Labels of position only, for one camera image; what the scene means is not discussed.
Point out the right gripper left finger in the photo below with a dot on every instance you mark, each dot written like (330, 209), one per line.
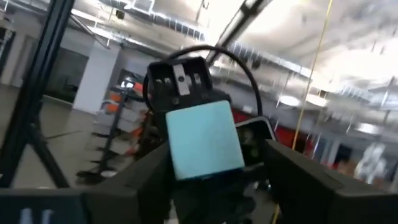
(140, 193)

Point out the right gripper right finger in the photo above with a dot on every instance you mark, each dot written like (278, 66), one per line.
(311, 199)

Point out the teal cube block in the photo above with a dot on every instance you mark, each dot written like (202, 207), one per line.
(205, 140)

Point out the black shelf rack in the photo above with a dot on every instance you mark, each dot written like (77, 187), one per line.
(119, 124)

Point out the white building pillar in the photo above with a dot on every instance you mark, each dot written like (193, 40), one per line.
(96, 77)

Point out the grey ceiling pipe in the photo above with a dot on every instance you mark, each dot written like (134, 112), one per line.
(236, 25)

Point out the black vertical stand pole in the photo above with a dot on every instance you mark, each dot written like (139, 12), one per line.
(46, 62)

